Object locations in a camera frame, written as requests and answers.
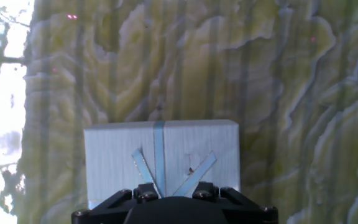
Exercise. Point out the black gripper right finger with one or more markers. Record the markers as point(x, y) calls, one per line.
point(244, 211)

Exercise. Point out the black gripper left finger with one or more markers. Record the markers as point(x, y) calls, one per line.
point(104, 208)

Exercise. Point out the light blue ribboned box lid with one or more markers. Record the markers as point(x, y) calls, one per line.
point(113, 155)

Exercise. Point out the green marble pattern mat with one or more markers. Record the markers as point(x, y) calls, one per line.
point(259, 77)

